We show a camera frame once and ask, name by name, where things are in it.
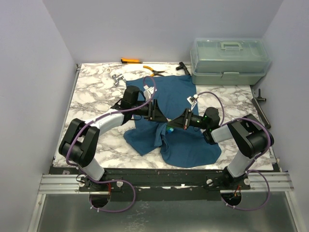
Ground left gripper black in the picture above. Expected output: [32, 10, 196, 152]
[131, 99, 168, 122]

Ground rainbow flower plush brooch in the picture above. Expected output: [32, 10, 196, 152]
[166, 118, 174, 133]

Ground blue t-shirt garment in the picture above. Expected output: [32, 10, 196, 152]
[123, 74, 222, 168]

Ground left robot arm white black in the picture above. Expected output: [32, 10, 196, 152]
[58, 85, 167, 191]

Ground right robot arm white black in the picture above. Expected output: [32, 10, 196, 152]
[168, 107, 274, 189]

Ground metal faucet fitting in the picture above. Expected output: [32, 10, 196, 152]
[112, 74, 126, 87]

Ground orange utility knife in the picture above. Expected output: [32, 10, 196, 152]
[121, 58, 143, 64]

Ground green plastic toolbox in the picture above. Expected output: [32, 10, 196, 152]
[190, 38, 271, 86]

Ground black clamp bar tool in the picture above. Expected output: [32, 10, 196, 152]
[251, 88, 271, 129]

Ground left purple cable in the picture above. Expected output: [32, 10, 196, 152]
[66, 76, 156, 213]

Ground purple cable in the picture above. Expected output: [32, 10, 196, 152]
[194, 91, 271, 211]
[66, 76, 156, 213]

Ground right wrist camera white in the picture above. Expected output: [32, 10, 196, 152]
[187, 94, 198, 111]

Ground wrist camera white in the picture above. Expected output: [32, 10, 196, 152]
[143, 85, 157, 101]
[187, 94, 198, 111]

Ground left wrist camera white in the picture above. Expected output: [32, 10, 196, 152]
[143, 85, 157, 101]

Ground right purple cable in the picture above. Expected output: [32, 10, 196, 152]
[194, 91, 271, 211]

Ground yellow handled pliers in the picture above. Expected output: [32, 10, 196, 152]
[143, 66, 165, 77]

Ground black T-handle tool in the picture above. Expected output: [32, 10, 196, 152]
[176, 62, 191, 76]

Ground aluminium rail frame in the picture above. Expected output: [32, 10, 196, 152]
[38, 172, 294, 194]

